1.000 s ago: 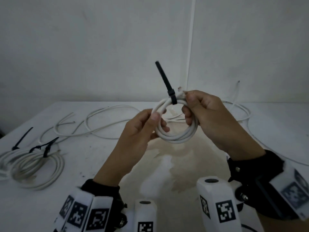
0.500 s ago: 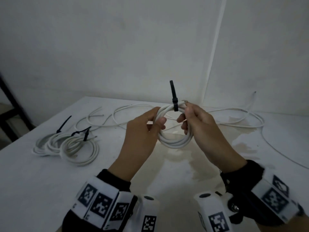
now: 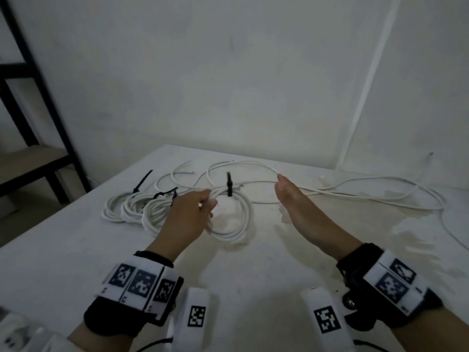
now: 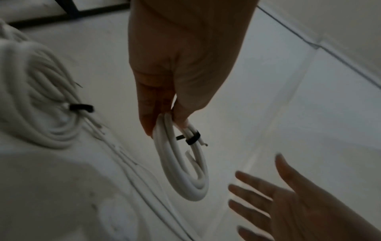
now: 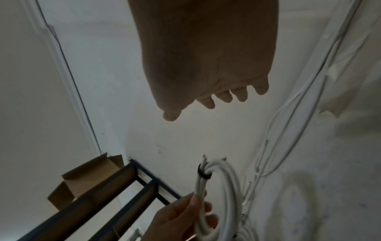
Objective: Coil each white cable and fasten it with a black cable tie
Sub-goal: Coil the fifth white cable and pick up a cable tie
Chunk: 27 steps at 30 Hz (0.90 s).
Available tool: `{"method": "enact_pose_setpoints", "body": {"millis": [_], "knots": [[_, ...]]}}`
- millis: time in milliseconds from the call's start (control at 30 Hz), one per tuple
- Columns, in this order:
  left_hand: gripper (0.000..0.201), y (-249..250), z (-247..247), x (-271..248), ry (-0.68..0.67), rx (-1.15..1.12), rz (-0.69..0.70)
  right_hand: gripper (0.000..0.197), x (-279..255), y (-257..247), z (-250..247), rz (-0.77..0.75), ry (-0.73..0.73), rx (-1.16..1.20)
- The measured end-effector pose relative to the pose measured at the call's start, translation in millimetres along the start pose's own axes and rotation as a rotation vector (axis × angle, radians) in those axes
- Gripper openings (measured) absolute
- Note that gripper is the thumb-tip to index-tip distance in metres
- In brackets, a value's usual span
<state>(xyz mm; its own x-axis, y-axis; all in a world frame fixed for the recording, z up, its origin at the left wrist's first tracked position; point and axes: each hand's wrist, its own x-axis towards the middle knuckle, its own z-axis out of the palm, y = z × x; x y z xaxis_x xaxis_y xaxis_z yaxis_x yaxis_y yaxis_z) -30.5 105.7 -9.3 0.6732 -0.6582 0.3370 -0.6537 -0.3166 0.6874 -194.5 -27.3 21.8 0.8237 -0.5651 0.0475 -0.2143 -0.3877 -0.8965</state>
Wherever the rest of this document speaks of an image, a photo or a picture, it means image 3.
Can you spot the person's right hand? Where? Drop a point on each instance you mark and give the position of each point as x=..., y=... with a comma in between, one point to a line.
x=311, y=223

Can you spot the person's left hand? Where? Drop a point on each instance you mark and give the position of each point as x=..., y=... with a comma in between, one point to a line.
x=183, y=223

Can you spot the person's right forearm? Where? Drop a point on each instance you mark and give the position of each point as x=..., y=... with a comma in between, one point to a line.
x=439, y=329

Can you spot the person's left forearm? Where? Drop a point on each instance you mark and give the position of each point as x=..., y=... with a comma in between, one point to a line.
x=102, y=340

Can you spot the black right wristband white markers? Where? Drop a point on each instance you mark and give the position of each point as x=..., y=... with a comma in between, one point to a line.
x=366, y=274

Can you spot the black wristband white markers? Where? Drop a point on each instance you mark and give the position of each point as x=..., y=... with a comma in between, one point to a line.
x=128, y=300
x=366, y=274

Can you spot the black left wristband white markers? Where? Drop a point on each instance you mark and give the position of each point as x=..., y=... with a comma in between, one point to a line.
x=128, y=300

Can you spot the wooden shelf board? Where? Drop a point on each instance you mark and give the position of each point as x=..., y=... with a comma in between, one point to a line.
x=29, y=164

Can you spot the black metal shelf rack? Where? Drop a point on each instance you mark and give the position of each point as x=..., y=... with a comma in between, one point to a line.
x=51, y=106

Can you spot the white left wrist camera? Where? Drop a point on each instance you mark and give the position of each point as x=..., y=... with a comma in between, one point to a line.
x=194, y=333

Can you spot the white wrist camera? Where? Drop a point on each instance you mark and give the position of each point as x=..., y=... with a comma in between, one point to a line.
x=322, y=337
x=194, y=333

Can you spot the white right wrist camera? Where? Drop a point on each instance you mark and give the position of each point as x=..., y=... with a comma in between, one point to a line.
x=322, y=337

